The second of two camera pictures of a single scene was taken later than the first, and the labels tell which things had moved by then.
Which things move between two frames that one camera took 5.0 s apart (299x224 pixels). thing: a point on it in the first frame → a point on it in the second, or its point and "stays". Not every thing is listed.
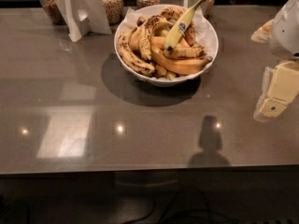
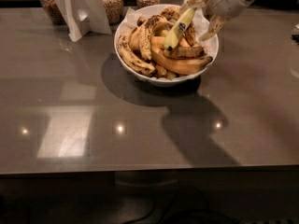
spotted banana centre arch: (146, 26) stays
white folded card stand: (83, 8) stays
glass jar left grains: (51, 8) stays
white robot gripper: (286, 32) → (226, 0)
